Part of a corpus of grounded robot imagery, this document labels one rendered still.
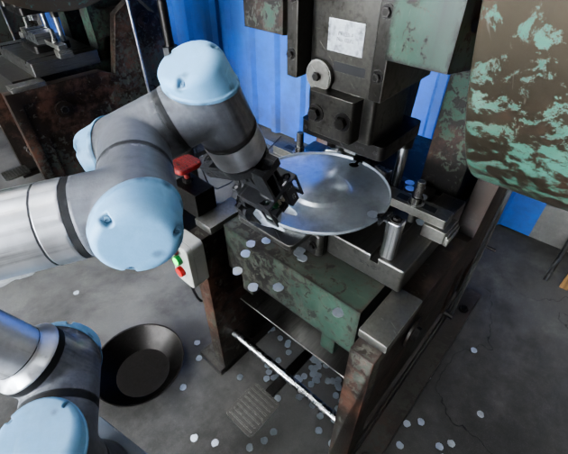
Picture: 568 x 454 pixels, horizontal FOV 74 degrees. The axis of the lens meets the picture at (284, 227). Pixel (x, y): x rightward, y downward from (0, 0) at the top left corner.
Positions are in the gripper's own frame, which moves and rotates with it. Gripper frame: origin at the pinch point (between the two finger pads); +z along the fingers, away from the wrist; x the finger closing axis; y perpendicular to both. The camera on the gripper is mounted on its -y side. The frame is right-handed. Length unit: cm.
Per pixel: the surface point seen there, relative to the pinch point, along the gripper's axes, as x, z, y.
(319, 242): 4.3, 13.4, 4.5
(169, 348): -41, 66, -43
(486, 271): 61, 116, 33
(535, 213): 98, 117, 39
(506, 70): 5.6, -36.8, 30.5
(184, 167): 2.4, 4.8, -31.2
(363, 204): 13.8, 7.7, 10.1
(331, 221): 6.3, 4.3, 8.0
